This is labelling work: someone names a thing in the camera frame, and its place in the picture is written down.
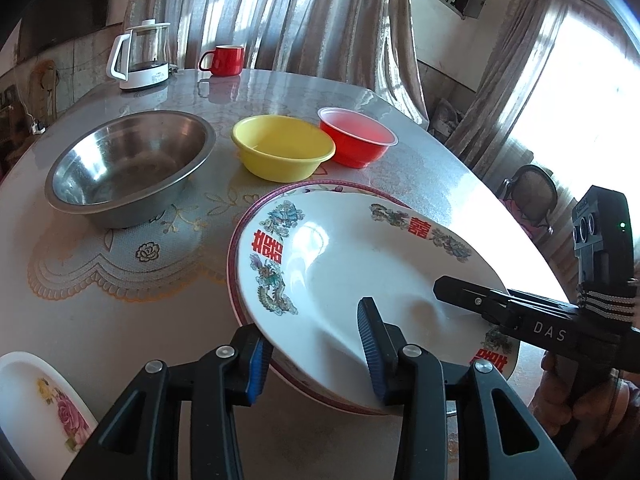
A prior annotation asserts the lace floral table mat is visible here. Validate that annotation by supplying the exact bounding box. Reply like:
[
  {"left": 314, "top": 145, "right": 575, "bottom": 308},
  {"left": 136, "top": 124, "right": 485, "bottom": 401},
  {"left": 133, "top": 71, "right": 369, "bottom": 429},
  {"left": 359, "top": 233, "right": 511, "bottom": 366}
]
[{"left": 27, "top": 110, "right": 451, "bottom": 306}]

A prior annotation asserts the red mug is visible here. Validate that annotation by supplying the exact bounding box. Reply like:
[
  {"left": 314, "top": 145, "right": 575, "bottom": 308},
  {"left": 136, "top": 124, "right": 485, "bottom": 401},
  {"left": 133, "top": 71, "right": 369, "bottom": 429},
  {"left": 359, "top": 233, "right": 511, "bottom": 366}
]
[{"left": 198, "top": 45, "right": 246, "bottom": 77}]

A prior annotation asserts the purple rim plate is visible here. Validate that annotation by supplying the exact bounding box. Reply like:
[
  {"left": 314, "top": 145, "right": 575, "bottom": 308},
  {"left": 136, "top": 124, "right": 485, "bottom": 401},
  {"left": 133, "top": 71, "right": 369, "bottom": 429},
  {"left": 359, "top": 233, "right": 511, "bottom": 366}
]
[{"left": 226, "top": 180, "right": 417, "bottom": 417}]

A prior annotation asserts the white glass kettle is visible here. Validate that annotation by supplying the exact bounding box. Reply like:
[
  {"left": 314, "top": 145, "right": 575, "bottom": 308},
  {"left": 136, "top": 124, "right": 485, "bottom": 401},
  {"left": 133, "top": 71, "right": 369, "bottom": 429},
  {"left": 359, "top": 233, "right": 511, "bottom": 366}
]
[{"left": 106, "top": 19, "right": 174, "bottom": 92}]

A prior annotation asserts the dark chair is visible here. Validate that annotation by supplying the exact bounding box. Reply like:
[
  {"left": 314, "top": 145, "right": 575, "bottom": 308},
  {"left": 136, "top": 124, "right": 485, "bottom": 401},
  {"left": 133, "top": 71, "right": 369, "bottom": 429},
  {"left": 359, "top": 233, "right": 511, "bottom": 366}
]
[{"left": 500, "top": 164, "right": 558, "bottom": 241}]

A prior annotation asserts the narrow grey window curtain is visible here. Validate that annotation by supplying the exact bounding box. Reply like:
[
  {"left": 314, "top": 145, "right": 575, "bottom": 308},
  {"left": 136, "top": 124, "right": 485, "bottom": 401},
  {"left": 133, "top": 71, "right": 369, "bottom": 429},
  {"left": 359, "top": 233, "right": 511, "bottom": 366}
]
[{"left": 447, "top": 0, "right": 626, "bottom": 241}]

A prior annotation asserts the yellow plastic bowl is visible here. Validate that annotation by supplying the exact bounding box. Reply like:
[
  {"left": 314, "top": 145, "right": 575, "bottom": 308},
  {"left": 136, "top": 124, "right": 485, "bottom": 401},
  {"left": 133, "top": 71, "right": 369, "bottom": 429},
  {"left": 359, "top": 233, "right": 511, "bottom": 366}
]
[{"left": 231, "top": 114, "right": 337, "bottom": 183}]

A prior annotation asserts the white rose print plate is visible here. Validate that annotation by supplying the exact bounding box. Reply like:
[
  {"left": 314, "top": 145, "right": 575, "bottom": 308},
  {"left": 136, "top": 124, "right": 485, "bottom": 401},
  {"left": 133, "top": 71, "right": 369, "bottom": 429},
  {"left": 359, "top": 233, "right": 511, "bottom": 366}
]
[{"left": 0, "top": 351, "right": 99, "bottom": 463}]

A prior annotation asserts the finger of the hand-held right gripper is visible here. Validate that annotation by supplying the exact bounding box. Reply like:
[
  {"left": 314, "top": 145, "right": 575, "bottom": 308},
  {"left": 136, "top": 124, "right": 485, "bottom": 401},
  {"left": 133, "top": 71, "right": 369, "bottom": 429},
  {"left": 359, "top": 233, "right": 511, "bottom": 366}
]
[{"left": 433, "top": 275, "right": 513, "bottom": 328}]

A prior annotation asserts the white dragon print plate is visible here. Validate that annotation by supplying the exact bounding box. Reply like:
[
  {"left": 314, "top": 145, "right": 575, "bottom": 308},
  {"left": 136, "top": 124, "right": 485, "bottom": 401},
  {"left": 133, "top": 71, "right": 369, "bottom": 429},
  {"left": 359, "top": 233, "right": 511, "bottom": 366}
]
[{"left": 235, "top": 191, "right": 522, "bottom": 409}]

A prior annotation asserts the stainless steel bowl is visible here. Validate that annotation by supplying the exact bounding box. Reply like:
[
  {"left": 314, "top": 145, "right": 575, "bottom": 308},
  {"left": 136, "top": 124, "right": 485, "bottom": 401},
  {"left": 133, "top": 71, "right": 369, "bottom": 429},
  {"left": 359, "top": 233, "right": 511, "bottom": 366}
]
[{"left": 44, "top": 110, "right": 217, "bottom": 229}]

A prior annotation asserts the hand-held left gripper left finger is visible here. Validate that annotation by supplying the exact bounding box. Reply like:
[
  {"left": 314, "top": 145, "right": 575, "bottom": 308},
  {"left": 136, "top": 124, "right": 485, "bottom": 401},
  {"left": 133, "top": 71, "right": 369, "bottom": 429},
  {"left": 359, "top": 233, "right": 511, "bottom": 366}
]
[{"left": 62, "top": 324, "right": 275, "bottom": 480}]

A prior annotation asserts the black television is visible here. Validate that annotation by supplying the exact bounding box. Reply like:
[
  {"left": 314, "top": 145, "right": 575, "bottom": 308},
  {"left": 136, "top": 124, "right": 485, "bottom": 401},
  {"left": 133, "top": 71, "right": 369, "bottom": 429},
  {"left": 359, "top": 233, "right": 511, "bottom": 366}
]
[{"left": 17, "top": 0, "right": 118, "bottom": 58}]

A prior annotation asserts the wide grey curtain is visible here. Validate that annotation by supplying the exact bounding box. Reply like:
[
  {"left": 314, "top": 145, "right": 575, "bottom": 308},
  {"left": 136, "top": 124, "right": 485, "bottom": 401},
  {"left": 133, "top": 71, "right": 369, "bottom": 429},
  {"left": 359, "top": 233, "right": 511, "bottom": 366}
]
[{"left": 122, "top": 0, "right": 431, "bottom": 128}]

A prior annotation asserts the person's right hand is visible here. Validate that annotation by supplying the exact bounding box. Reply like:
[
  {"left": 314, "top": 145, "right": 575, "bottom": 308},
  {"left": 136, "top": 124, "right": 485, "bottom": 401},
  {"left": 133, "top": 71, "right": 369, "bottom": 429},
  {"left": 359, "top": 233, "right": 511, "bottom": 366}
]
[{"left": 529, "top": 351, "right": 640, "bottom": 463}]

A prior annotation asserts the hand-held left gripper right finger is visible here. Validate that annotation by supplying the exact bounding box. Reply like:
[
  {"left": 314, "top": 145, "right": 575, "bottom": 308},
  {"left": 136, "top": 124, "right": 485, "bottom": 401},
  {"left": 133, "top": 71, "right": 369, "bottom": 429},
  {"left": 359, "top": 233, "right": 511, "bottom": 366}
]
[{"left": 356, "top": 296, "right": 576, "bottom": 480}]

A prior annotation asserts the red plastic bowl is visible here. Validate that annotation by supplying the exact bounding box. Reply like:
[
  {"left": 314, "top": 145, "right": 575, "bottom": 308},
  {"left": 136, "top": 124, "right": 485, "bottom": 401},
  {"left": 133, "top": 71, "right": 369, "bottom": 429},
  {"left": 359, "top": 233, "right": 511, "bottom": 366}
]
[{"left": 318, "top": 106, "right": 399, "bottom": 169}]

